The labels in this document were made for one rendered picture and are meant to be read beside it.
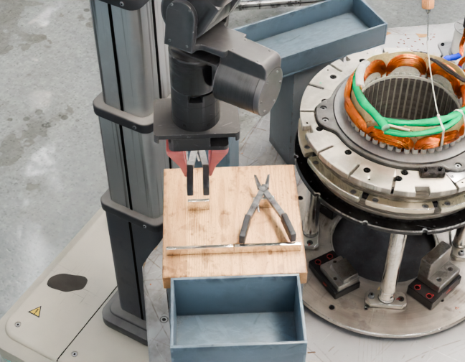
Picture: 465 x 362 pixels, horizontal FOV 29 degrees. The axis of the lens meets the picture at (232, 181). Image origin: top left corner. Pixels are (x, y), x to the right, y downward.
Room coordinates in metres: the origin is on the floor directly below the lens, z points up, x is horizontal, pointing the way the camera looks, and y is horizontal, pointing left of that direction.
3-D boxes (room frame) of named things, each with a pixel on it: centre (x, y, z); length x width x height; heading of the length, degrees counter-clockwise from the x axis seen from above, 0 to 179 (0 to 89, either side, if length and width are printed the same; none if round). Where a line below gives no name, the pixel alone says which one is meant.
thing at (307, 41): (1.26, -0.13, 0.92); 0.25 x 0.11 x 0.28; 116
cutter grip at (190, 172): (0.78, 0.05, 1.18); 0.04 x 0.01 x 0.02; 1
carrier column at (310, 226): (1.01, -0.13, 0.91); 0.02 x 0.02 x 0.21
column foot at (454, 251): (0.99, -0.39, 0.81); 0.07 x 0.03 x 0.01; 174
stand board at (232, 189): (0.82, 0.00, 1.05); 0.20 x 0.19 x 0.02; 2
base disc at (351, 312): (1.00, -0.26, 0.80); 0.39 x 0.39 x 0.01
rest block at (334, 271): (0.91, -0.18, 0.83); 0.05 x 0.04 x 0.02; 30
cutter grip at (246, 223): (0.78, -0.02, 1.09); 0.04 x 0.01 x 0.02; 167
